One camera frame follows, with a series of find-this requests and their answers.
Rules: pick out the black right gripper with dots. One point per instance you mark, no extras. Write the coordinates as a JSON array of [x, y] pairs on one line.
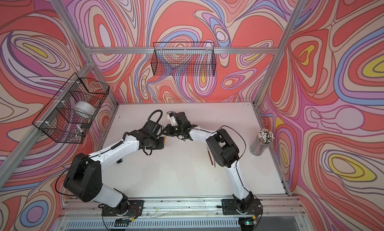
[[168, 128]]

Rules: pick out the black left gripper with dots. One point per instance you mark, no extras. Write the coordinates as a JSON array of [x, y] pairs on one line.
[[162, 145]]

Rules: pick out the left black wire basket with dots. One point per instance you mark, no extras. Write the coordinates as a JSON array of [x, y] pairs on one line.
[[69, 115]]

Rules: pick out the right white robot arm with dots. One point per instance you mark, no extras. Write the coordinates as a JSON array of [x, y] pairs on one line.
[[223, 149]]

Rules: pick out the aluminium frame corner post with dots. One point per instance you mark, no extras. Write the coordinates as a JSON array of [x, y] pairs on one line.
[[74, 33]]

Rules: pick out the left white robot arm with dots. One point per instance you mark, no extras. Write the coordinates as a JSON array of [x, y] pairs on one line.
[[84, 177]]

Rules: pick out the silver tape roll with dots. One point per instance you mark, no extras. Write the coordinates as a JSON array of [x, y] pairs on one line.
[[84, 109]]

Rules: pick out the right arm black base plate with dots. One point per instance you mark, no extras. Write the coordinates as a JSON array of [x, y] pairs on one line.
[[234, 207]]

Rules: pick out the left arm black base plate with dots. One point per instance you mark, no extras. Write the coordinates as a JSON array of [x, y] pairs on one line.
[[129, 208]]

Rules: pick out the back black wire basket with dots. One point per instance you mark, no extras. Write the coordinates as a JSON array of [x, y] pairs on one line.
[[177, 58]]

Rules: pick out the black wire basket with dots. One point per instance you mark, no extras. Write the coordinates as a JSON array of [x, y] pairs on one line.
[[69, 115], [177, 58]]

